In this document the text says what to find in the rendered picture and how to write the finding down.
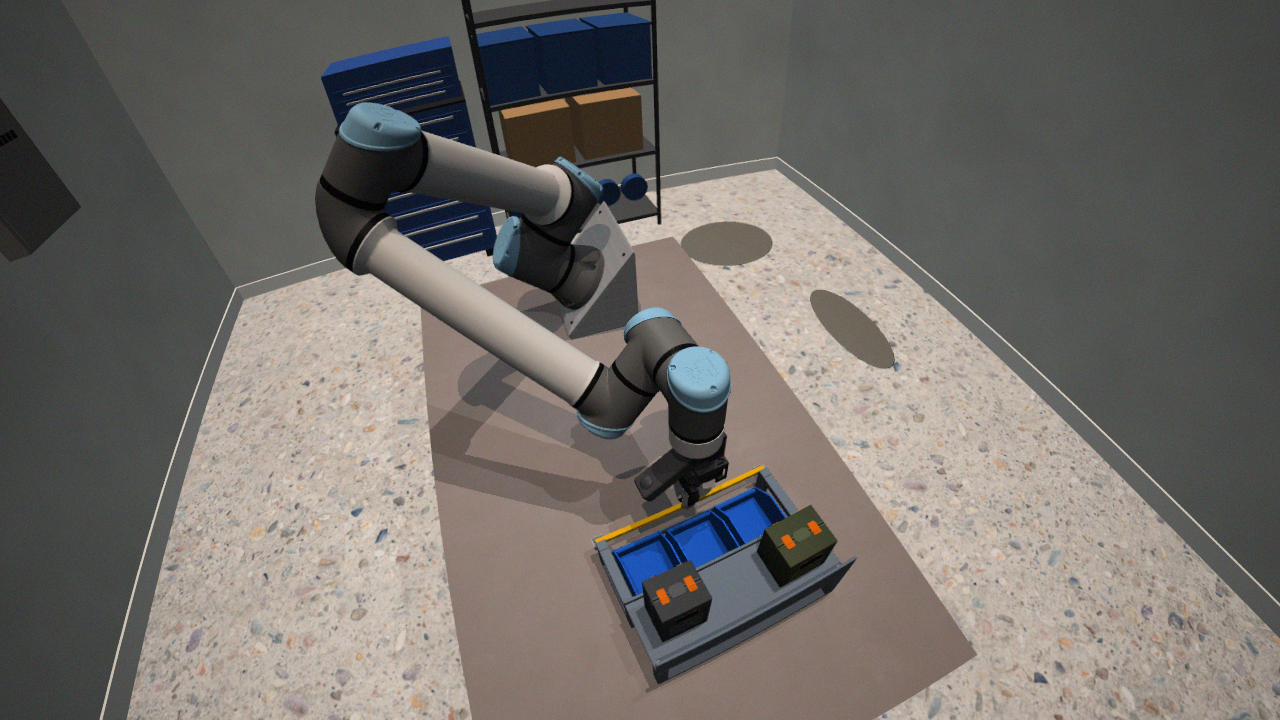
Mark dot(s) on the yellow bar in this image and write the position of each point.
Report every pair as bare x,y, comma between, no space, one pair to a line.
677,507

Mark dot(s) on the blue open bin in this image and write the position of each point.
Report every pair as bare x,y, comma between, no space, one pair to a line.
752,512
701,539
644,559

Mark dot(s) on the grey metal shelf rack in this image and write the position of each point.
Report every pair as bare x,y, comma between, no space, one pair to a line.
739,584

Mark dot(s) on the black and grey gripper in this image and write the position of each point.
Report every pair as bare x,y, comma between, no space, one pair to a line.
689,495

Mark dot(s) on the dark grey case with orange latches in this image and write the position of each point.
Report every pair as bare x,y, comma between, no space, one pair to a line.
678,599

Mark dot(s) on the olive green case with orange latches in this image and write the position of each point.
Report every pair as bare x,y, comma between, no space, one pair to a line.
795,545

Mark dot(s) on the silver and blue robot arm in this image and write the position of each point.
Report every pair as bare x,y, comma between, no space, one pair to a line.
377,151

